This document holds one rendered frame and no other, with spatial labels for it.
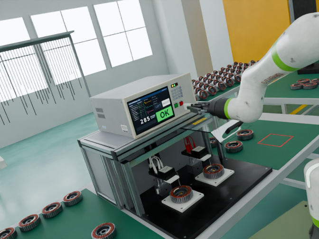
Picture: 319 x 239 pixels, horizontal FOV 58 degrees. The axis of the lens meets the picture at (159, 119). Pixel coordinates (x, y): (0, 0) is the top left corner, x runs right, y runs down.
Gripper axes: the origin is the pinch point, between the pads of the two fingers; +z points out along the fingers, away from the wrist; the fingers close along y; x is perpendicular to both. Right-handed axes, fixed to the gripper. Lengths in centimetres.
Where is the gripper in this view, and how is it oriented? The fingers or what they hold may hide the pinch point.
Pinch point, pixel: (189, 106)
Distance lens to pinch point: 144.3
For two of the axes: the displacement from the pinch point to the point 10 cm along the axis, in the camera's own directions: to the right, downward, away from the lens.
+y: 7.5, -3.7, 5.5
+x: -2.5, -9.3, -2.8
